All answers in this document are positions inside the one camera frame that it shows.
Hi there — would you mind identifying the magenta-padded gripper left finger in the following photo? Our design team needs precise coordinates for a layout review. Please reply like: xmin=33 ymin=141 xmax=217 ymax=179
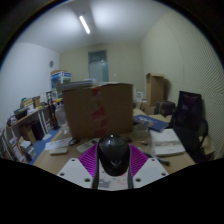
xmin=56 ymin=143 xmax=100 ymax=190

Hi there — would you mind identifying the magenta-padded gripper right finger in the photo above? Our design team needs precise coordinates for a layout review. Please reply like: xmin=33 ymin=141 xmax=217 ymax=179
xmin=126 ymin=143 xmax=170 ymax=190

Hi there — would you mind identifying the black computer mouse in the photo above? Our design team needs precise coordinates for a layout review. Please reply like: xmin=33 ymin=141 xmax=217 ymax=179
xmin=96 ymin=134 xmax=132 ymax=177

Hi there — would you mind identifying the black marker pen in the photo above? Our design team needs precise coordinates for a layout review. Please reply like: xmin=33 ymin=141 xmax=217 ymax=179
xmin=146 ymin=153 xmax=171 ymax=167

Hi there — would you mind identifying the flat white case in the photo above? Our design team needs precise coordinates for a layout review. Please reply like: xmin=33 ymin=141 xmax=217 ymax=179
xmin=49 ymin=146 xmax=69 ymax=156

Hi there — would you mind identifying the white remote control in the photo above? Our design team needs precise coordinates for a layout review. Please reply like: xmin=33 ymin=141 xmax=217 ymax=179
xmin=75 ymin=138 xmax=100 ymax=154

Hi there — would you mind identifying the white paper sheet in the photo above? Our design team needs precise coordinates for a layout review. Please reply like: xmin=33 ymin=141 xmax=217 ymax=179
xmin=44 ymin=137 xmax=74 ymax=152

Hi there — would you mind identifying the white book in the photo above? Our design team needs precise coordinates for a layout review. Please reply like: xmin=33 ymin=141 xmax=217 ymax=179
xmin=149 ymin=128 xmax=187 ymax=158

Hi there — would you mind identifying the clear round container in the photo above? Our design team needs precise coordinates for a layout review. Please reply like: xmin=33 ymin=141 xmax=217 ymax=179
xmin=133 ymin=121 xmax=151 ymax=139

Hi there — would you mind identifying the blue book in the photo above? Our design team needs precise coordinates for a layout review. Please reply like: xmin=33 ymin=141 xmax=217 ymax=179
xmin=133 ymin=114 xmax=170 ymax=133

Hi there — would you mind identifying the clear plastic jar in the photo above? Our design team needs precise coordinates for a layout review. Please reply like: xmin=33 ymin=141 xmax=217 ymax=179
xmin=54 ymin=104 xmax=68 ymax=127

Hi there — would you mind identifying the large red-taped cardboard box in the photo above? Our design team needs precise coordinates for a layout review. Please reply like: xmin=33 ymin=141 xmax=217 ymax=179
xmin=61 ymin=82 xmax=135 ymax=140

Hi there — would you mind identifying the black office chair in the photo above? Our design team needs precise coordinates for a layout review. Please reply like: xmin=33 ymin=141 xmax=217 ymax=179
xmin=171 ymin=90 xmax=209 ymax=156

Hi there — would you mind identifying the cluttered wooden side desk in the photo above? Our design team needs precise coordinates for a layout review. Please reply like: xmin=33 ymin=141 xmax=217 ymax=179
xmin=5 ymin=94 xmax=64 ymax=144

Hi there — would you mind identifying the white rack with books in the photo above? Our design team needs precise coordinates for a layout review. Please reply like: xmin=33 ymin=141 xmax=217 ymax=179
xmin=0 ymin=128 xmax=36 ymax=164

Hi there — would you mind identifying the tall open cardboard box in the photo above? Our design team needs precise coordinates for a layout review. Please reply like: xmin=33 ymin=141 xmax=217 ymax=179
xmin=145 ymin=72 xmax=165 ymax=108

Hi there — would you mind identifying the stack of white papers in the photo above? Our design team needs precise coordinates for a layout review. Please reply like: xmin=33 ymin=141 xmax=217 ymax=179
xmin=55 ymin=78 xmax=98 ymax=94

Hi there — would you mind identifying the blue and white carton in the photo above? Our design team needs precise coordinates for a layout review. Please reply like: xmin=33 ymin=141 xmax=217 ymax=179
xmin=49 ymin=69 xmax=72 ymax=90

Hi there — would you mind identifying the grey door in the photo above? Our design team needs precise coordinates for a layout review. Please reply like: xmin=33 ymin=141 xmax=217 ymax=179
xmin=87 ymin=50 xmax=110 ymax=84

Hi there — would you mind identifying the ceiling tube light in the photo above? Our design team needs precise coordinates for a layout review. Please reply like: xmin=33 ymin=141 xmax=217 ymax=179
xmin=78 ymin=14 xmax=92 ymax=35

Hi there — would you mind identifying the black coiled cable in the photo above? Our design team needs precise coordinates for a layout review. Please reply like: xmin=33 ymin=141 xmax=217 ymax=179
xmin=68 ymin=137 xmax=80 ymax=147

